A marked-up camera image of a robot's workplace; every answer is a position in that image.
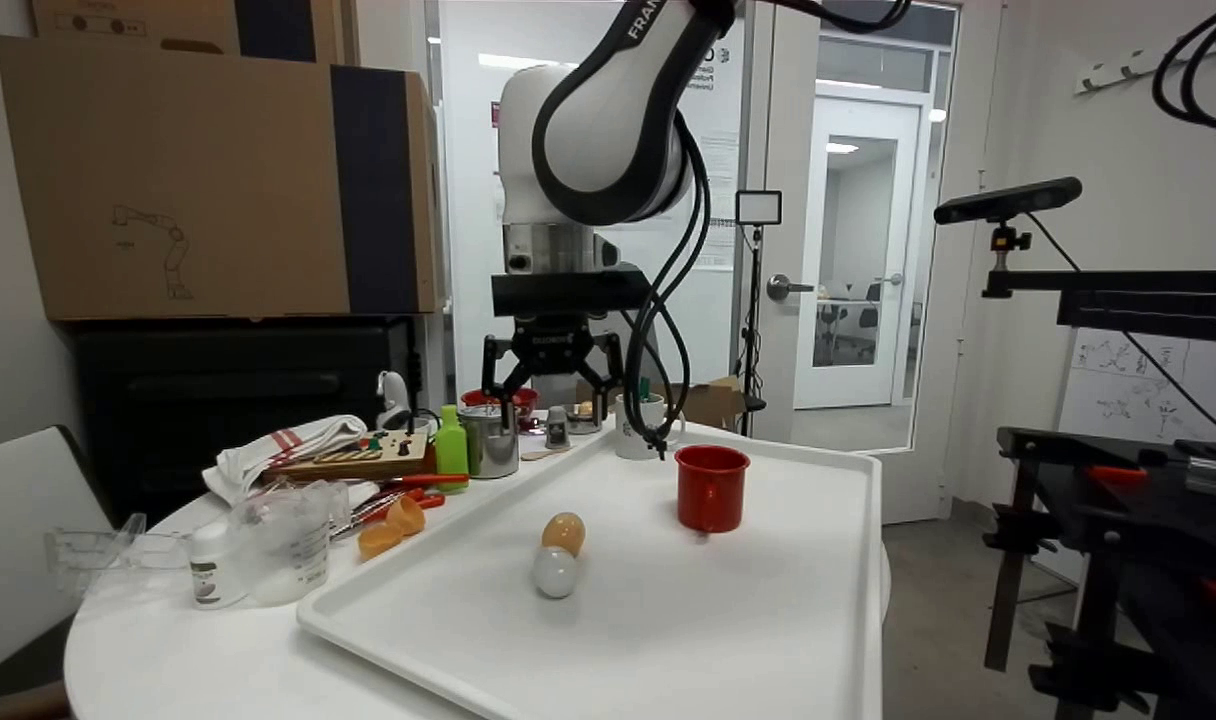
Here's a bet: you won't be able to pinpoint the clear plastic container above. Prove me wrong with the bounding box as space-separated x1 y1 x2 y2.
230 475 354 609

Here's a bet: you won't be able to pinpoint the wall coat rack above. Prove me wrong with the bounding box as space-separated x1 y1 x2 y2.
1074 16 1216 100

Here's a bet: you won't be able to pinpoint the black metal rig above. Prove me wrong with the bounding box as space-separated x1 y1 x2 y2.
979 244 1216 720

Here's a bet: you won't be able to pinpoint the white mug with print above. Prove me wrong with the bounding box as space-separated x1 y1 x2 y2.
612 396 690 465

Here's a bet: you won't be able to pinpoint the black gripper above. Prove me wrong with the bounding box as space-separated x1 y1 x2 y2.
476 312 634 431

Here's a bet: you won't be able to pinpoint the cardboard box with black stripe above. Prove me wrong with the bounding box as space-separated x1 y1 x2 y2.
25 0 362 62

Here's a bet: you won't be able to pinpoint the white dispenser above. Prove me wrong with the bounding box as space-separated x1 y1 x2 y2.
371 366 417 431

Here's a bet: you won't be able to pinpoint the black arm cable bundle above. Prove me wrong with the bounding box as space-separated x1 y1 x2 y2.
625 113 720 465

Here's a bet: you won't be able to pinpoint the red bowl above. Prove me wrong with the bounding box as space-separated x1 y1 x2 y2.
459 382 542 415

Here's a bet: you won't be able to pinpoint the red mug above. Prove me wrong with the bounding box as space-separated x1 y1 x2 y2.
671 445 758 538

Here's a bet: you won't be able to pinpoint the white striped towel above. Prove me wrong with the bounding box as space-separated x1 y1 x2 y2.
199 412 371 509

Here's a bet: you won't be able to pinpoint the plate with food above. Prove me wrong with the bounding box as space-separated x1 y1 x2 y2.
563 398 607 438

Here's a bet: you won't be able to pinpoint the green squeeze bottle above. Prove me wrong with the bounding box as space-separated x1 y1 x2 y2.
431 405 472 482

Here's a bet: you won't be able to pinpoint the red scissors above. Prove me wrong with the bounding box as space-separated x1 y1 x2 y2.
354 467 472 515

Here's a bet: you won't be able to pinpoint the metal door handle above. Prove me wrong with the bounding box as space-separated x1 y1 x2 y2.
764 272 819 302

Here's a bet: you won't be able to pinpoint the wooden board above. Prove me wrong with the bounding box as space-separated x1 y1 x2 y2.
259 427 436 489

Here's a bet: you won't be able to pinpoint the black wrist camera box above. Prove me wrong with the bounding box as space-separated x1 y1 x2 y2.
489 264 654 321

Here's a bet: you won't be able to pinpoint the metal cup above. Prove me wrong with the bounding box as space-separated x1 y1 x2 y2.
459 405 526 482

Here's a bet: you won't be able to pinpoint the tan egg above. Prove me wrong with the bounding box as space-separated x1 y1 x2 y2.
542 509 588 560

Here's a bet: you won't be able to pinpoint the clear plastic bag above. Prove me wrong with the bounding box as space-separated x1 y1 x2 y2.
45 510 154 591

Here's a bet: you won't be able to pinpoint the orange sponge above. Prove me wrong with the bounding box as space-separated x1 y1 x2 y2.
354 491 430 560

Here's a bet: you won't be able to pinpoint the thick black cable loop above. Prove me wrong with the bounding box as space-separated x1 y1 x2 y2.
1149 0 1216 135

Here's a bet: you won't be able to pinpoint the small light panel on stand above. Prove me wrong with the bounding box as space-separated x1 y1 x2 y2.
708 185 788 436

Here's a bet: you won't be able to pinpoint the whiteboard with drawings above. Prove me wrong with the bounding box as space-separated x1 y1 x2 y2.
1053 323 1216 452

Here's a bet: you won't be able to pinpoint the small white bottle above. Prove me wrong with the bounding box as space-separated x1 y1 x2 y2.
184 518 230 609

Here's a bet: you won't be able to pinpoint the white egg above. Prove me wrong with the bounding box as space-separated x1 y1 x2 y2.
526 544 585 604

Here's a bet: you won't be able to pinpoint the thin black camera cable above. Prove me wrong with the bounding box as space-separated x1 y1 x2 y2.
1024 212 1216 436

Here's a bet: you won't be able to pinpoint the white glass door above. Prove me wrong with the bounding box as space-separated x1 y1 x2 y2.
788 80 936 415

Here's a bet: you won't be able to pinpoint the black stereo camera bar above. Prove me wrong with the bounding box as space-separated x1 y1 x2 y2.
932 173 1089 227

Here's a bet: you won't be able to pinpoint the white plastic tray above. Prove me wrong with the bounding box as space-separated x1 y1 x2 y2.
295 422 888 720

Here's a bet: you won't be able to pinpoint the large cardboard box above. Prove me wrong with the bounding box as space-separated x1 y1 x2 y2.
0 30 444 328

